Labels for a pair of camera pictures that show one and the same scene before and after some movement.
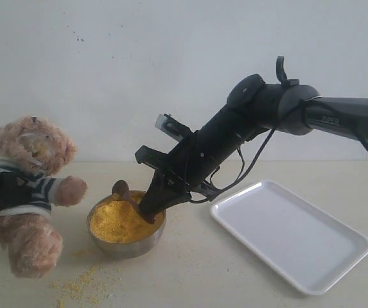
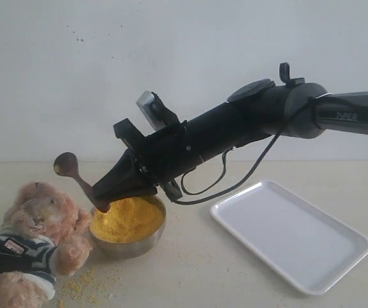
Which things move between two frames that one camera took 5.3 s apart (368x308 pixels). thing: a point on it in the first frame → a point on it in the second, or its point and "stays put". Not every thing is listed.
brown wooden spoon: [121, 190] → [67, 164]
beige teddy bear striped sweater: [38, 149] → [54, 228]
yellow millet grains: [117, 221] stays put
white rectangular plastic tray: [311, 248] stays put
